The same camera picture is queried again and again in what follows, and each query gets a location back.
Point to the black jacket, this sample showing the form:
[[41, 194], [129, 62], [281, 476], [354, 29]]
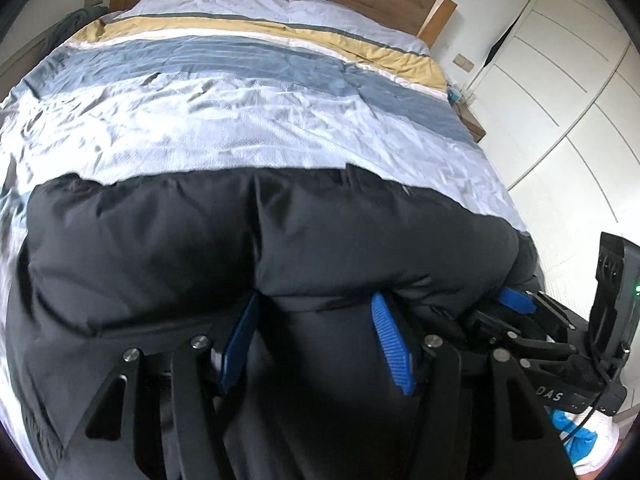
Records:
[[250, 245]]

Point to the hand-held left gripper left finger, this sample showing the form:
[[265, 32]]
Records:
[[241, 340]]

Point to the beige wall socket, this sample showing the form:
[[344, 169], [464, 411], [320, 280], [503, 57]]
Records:
[[463, 62]]

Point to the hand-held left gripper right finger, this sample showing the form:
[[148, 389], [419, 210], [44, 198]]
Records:
[[395, 352]]

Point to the small blue item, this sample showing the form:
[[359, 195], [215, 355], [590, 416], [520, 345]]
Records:
[[457, 95]]

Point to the wooden nightstand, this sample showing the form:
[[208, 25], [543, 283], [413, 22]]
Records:
[[472, 125]]

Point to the grey cloth heap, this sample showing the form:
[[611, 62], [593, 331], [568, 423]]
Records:
[[70, 27]]

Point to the striped bed blanket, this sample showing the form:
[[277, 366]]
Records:
[[225, 105]]

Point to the white wardrobe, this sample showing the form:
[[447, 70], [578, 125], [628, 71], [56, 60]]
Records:
[[575, 110]]

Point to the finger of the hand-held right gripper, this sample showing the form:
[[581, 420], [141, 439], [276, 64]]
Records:
[[492, 327], [515, 300]]

